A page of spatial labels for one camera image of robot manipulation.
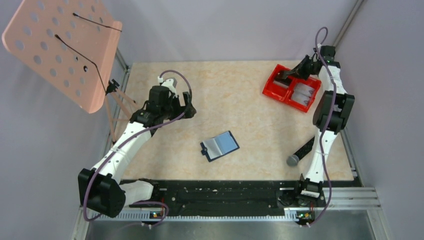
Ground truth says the blue leather card holder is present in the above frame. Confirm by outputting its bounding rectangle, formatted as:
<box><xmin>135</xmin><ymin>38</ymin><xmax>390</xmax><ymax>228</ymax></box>
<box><xmin>200</xmin><ymin>130</ymin><xmax>240</xmax><ymax>163</ymax></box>

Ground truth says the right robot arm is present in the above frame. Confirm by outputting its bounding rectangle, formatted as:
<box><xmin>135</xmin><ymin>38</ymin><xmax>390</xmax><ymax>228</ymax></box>
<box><xmin>278</xmin><ymin>44</ymin><xmax>355</xmax><ymax>206</ymax></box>

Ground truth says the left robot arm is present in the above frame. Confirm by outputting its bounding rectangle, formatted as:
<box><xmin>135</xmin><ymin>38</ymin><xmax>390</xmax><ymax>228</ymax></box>
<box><xmin>77</xmin><ymin>85</ymin><xmax>197</xmax><ymax>218</ymax></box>

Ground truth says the red double bin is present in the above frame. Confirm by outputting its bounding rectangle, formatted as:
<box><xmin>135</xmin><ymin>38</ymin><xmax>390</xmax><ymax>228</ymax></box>
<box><xmin>262</xmin><ymin>64</ymin><xmax>322</xmax><ymax>113</ymax></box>

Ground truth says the black microphone grey head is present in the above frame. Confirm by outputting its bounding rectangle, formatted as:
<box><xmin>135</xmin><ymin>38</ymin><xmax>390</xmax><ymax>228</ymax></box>
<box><xmin>286</xmin><ymin>137</ymin><xmax>315</xmax><ymax>167</ymax></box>

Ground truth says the pink music stand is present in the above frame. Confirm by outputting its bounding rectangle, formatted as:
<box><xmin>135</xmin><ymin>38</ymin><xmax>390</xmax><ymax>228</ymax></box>
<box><xmin>1</xmin><ymin>0</ymin><xmax>147</xmax><ymax>146</ymax></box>

